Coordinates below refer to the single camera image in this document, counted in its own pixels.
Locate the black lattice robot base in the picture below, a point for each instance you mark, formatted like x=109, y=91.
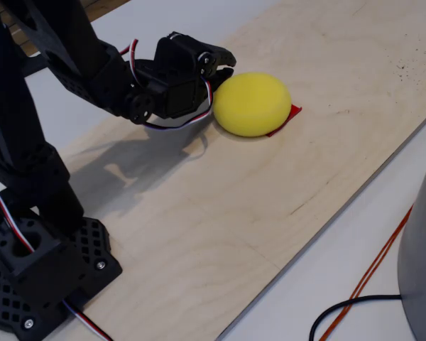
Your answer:
x=49, y=263

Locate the black clamp stand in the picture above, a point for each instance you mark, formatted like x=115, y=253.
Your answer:
x=33, y=65

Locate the light plywood board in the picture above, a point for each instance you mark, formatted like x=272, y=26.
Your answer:
x=234, y=213

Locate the grey round lamp shade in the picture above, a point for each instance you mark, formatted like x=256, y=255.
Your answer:
x=422, y=266

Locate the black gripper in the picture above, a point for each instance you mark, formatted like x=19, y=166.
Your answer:
x=184, y=53

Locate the red square sheet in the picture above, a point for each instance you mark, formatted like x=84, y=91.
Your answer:
x=295, y=111

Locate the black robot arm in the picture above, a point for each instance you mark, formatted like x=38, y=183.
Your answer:
x=21, y=142

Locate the yellow round foam sponge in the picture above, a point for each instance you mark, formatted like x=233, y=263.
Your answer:
x=252, y=103

